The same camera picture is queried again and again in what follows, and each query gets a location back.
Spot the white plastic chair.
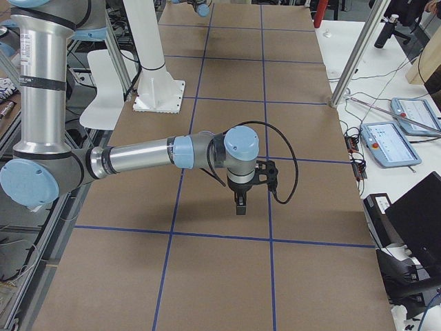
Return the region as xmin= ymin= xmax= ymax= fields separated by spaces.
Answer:
xmin=80 ymin=49 xmax=127 ymax=130

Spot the black camera cable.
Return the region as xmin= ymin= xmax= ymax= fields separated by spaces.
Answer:
xmin=205 ymin=119 xmax=300 ymax=205

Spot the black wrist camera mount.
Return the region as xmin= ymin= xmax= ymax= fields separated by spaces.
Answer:
xmin=256 ymin=160 xmax=278 ymax=194

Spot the teach pendant tablet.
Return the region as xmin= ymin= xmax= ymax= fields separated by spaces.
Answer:
xmin=360 ymin=121 xmax=422 ymax=168
xmin=391 ymin=98 xmax=440 ymax=137

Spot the near teach pendant tablet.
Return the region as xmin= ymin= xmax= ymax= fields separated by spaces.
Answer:
xmin=360 ymin=121 xmax=422 ymax=168

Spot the grey aluminium post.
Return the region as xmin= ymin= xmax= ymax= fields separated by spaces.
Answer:
xmin=329 ymin=0 xmax=390 ymax=108

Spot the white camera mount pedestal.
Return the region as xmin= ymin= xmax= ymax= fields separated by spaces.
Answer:
xmin=123 ymin=0 xmax=185 ymax=114

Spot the black laptop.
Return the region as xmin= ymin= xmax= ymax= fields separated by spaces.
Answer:
xmin=386 ymin=171 xmax=440 ymax=277

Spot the far teach pendant tablet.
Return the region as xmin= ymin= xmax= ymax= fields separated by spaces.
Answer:
xmin=391 ymin=98 xmax=440 ymax=137

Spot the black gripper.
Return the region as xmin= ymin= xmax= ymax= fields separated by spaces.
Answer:
xmin=227 ymin=174 xmax=259 ymax=216

